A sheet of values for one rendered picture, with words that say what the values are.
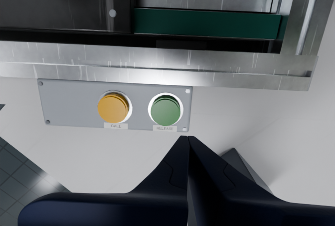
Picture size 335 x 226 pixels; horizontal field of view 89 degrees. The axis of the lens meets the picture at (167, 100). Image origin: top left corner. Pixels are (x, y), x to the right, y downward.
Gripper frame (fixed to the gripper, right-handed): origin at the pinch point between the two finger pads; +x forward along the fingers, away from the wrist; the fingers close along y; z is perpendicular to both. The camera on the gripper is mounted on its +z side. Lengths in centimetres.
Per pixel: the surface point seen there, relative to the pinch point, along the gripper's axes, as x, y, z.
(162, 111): 15.1, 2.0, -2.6
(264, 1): 20.7, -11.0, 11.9
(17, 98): 26.3, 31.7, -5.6
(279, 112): 26.4, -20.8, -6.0
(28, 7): 15.3, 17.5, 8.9
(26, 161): 112, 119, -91
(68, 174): 26.5, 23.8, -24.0
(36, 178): 112, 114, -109
